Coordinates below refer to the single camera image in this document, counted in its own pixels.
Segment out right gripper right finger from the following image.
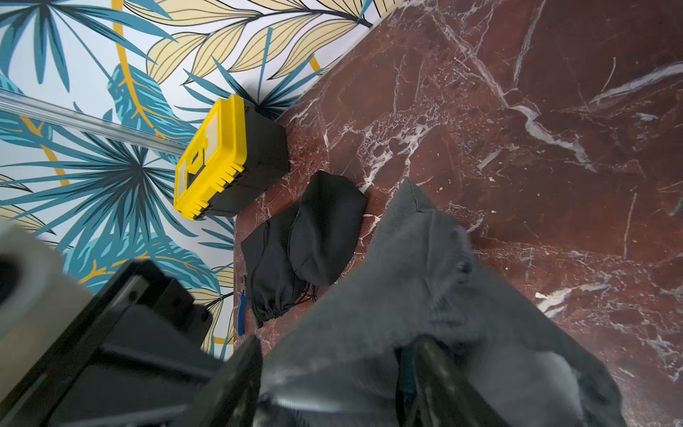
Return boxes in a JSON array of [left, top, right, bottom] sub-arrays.
[[413, 336, 508, 426]]

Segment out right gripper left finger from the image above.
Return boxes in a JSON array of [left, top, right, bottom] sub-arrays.
[[170, 336, 263, 427]]

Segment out grey hair dryer pouch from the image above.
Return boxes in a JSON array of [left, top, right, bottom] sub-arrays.
[[255, 181, 625, 426]]

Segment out black hair dryer pouch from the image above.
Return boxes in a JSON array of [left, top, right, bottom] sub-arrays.
[[241, 203, 317, 328]]

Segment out plain black drawstring pouch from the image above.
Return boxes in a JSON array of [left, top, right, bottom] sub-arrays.
[[288, 171, 367, 286]]

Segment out yellow black toolbox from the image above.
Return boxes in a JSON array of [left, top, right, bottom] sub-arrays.
[[174, 95, 289, 221]]

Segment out blue handled pliers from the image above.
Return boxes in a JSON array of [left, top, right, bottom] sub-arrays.
[[236, 292, 247, 337]]

